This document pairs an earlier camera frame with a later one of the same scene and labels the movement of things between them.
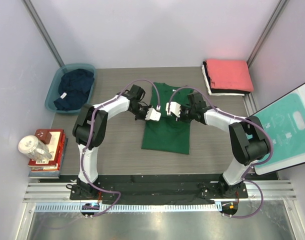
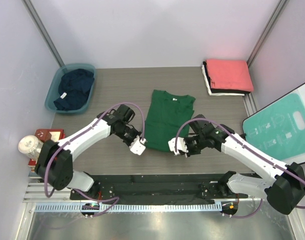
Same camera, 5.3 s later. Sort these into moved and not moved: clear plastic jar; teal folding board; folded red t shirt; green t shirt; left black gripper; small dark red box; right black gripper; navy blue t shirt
Moved: right black gripper; left black gripper; green t shirt
Not moved: small dark red box; folded red t shirt; teal folding board; navy blue t shirt; clear plastic jar
